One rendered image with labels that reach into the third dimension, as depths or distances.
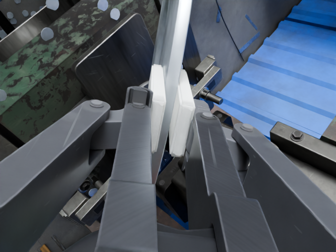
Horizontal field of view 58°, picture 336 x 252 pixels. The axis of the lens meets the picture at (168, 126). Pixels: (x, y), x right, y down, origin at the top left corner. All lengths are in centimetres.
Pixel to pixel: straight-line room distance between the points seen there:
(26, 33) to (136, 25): 49
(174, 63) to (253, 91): 206
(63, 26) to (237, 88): 172
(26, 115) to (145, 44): 25
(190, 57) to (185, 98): 59
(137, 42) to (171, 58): 34
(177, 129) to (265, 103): 200
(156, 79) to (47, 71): 44
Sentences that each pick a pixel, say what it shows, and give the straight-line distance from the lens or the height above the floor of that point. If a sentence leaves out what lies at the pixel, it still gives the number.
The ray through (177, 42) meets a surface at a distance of 17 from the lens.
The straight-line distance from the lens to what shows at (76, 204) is 67.
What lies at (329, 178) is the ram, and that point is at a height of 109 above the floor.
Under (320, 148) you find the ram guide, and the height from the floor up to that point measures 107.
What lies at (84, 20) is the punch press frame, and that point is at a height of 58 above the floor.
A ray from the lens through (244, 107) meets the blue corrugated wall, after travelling 211.
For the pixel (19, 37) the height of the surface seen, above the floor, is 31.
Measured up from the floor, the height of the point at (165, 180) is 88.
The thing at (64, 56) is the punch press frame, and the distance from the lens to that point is 61.
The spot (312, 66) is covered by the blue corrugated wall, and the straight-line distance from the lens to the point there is 237.
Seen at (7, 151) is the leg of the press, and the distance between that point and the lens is 63.
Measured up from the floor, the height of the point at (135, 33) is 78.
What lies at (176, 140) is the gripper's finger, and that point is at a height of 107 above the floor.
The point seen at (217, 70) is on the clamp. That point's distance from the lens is 76.
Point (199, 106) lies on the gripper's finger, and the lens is 17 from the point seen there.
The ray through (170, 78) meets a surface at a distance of 17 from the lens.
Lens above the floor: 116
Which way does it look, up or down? 36 degrees down
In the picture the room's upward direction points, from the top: 120 degrees clockwise
